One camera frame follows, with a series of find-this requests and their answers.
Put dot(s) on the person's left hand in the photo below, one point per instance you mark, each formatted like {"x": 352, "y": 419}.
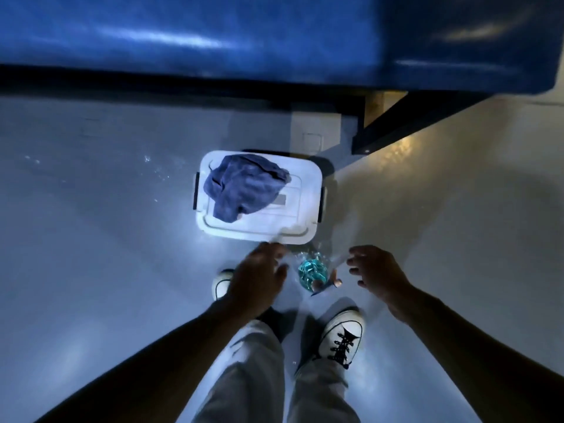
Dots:
{"x": 253, "y": 286}

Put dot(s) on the person's right hand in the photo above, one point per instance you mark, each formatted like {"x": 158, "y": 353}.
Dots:
{"x": 381, "y": 275}

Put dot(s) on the person's right fingers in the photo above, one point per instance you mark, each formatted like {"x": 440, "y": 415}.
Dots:
{"x": 356, "y": 265}

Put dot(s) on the person's left thumb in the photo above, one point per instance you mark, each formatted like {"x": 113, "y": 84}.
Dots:
{"x": 283, "y": 271}

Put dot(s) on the person's left forearm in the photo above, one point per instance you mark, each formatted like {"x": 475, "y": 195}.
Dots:
{"x": 167, "y": 365}

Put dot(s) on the person's right forearm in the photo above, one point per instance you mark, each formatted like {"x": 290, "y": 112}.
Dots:
{"x": 476, "y": 361}

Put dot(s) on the clear spray bottle teal liquid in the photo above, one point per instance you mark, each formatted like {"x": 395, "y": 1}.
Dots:
{"x": 312, "y": 273}

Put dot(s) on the white sneaker black laces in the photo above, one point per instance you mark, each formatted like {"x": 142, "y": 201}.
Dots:
{"x": 220, "y": 284}
{"x": 341, "y": 337}

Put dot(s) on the white plastic storage box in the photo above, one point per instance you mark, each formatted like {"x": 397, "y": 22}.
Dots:
{"x": 304, "y": 207}

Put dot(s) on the black box latch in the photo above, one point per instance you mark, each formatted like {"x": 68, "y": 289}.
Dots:
{"x": 195, "y": 191}
{"x": 322, "y": 204}

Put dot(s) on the blue cloth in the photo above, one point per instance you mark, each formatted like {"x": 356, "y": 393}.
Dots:
{"x": 242, "y": 184}

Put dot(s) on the grey trousers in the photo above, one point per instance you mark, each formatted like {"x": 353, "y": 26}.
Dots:
{"x": 251, "y": 374}

